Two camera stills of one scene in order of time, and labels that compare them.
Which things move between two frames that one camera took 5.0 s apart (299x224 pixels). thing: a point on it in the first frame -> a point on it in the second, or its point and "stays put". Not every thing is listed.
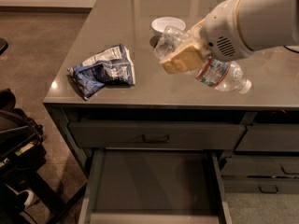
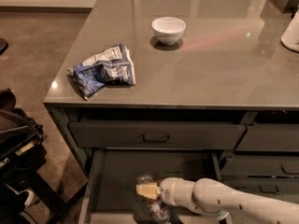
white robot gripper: (221, 30) -> (170, 191)
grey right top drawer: (278, 137) stays put
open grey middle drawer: (136, 186) stays put
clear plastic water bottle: (219, 74) -> (159, 211)
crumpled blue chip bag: (111, 67) stays put
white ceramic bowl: (159, 24) stays put
